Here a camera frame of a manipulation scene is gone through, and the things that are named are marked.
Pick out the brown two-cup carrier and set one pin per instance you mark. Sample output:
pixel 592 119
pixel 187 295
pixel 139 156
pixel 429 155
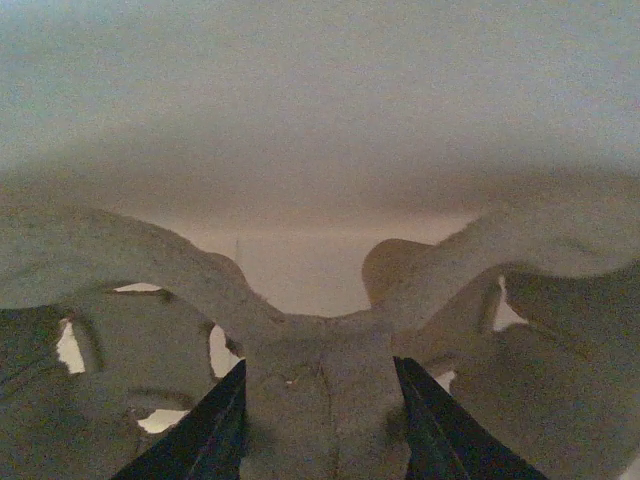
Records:
pixel 526 306

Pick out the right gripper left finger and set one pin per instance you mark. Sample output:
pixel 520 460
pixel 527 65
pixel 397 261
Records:
pixel 208 443

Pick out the brown paper bag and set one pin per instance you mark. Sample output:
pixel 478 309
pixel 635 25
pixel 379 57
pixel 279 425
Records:
pixel 221 117

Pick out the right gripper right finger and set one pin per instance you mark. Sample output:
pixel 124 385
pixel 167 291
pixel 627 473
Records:
pixel 446 442

